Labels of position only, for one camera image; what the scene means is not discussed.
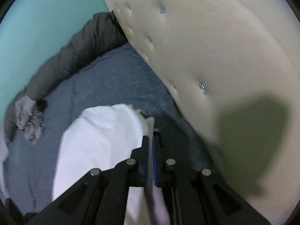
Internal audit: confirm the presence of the dark grey rolled duvet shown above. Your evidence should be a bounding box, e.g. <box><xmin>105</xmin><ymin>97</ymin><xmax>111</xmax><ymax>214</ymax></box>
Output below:
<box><xmin>3</xmin><ymin>12</ymin><xmax>127</xmax><ymax>141</ymax></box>

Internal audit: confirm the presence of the cream tufted headboard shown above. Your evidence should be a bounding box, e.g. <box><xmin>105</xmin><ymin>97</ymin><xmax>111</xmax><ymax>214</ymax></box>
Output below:
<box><xmin>105</xmin><ymin>0</ymin><xmax>299</xmax><ymax>224</ymax></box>

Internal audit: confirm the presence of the white polo shirt black trim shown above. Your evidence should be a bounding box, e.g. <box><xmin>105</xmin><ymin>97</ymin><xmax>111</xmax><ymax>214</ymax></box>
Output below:
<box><xmin>52</xmin><ymin>104</ymin><xmax>170</xmax><ymax>224</ymax></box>

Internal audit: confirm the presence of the blue patterned bed sheet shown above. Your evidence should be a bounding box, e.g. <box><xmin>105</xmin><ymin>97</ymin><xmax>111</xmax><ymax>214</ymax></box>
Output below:
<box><xmin>4</xmin><ymin>44</ymin><xmax>212</xmax><ymax>213</ymax></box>

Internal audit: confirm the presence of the grey crumpled garment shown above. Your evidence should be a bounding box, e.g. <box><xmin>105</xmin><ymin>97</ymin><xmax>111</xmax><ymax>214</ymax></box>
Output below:
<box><xmin>15</xmin><ymin>95</ymin><xmax>47</xmax><ymax>145</ymax></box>

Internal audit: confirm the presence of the light grey blanket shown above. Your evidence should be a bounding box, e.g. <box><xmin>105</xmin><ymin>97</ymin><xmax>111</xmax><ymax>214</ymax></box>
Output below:
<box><xmin>0</xmin><ymin>125</ymin><xmax>9</xmax><ymax>202</ymax></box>

